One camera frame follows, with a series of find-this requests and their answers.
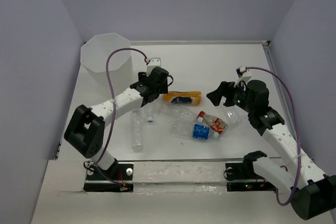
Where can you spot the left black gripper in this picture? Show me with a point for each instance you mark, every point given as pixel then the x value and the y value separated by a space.
pixel 163 90

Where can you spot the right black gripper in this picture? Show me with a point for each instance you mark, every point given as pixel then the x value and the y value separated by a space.
pixel 224 87

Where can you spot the small clear plastic bottle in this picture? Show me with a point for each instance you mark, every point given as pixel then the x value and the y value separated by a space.
pixel 232 116

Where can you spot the red cap crushed bottle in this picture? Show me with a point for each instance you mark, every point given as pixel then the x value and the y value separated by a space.
pixel 216 124

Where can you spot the clear bottle white cap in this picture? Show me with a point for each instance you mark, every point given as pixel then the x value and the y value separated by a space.
pixel 137 131

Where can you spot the orange juice bottle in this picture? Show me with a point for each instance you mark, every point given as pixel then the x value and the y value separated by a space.
pixel 189 98

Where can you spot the clear crushed plastic bottle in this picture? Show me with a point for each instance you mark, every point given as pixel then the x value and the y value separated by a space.
pixel 178 114

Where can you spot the clear bottle blue label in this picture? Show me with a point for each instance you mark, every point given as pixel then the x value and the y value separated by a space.
pixel 195 131

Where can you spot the clear bottle blue ring cap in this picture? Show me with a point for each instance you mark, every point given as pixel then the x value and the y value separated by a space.
pixel 150 111

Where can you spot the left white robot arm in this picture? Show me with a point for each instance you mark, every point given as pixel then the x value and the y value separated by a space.
pixel 85 131

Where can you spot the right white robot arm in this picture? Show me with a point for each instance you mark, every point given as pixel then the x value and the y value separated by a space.
pixel 311 190

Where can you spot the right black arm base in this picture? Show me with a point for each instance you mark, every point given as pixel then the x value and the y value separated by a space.
pixel 238 179

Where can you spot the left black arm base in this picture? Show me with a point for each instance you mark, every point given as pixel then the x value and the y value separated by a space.
pixel 101 181

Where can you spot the white octagonal plastic bin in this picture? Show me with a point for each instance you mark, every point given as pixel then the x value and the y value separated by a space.
pixel 94 55

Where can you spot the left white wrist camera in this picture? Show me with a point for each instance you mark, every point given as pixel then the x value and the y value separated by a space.
pixel 153 62

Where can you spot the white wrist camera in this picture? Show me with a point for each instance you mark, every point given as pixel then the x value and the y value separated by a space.
pixel 153 62
pixel 243 75

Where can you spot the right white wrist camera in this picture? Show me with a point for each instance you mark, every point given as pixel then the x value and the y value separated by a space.
pixel 243 75

